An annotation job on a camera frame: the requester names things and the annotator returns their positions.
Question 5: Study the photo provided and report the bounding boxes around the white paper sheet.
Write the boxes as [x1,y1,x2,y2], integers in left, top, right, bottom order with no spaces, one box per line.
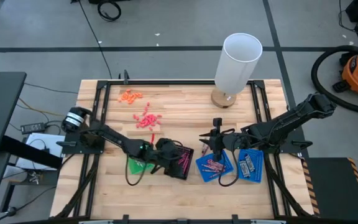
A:
[14,132,67,170]

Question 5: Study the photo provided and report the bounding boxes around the black yellow-striped floor platform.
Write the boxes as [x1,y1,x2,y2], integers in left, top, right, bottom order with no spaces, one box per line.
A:
[301,157,358,223]

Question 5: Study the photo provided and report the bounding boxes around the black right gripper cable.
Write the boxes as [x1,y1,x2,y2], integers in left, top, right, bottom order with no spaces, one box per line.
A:
[218,149,241,187]

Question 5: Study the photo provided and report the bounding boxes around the blue plastic basket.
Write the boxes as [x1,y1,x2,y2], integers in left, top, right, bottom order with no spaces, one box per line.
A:
[235,147,264,184]
[195,149,234,184]

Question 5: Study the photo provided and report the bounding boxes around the black floor cable with plug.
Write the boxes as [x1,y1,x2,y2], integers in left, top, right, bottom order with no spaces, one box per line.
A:
[0,185,57,224]

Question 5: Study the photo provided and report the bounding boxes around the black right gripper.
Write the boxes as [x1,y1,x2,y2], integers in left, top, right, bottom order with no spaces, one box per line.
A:
[199,117,247,162]

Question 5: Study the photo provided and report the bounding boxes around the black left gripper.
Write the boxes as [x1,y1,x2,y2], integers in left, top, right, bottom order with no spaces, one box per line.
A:
[152,138,186,178]

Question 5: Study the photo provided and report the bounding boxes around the thin black floor cable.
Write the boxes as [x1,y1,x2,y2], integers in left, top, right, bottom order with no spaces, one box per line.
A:
[78,0,114,79]
[23,82,79,94]

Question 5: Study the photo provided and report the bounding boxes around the coiled black cable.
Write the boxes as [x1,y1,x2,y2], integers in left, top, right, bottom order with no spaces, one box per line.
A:
[97,0,123,22]

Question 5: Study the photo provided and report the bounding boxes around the white shade wooden table lamp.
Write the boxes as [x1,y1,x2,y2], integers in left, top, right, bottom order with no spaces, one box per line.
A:
[210,32,264,110]

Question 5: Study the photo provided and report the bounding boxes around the yellow floor cable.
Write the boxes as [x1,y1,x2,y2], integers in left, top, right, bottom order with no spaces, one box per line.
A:
[17,97,58,118]

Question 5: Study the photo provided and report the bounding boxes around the black plastic basket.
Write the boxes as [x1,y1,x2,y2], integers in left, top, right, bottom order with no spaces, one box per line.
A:
[165,144,196,182]

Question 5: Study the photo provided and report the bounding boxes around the green plastic basket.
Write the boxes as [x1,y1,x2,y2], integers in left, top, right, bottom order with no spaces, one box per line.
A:
[127,156,155,175]

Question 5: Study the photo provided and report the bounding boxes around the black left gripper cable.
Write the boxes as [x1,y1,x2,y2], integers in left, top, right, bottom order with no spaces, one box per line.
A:
[124,154,150,187]

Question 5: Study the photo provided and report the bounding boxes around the black aluminium table frame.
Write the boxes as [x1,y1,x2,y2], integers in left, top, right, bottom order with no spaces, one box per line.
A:
[54,70,313,224]

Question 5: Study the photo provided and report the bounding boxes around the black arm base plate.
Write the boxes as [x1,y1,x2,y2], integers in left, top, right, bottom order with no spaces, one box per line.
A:
[56,129,107,156]
[256,129,313,156]

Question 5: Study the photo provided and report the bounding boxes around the metal keys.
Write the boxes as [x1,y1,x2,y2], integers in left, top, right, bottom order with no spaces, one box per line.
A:
[27,170,40,185]

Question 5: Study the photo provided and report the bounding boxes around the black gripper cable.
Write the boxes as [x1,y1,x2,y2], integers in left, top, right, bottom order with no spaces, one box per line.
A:
[218,149,241,187]
[124,154,150,187]

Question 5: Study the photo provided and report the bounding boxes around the black power adapter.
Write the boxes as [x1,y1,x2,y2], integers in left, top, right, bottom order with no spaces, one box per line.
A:
[20,123,47,134]

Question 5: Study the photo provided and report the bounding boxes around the black beam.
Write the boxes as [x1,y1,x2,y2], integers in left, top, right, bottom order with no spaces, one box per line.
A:
[0,134,63,170]

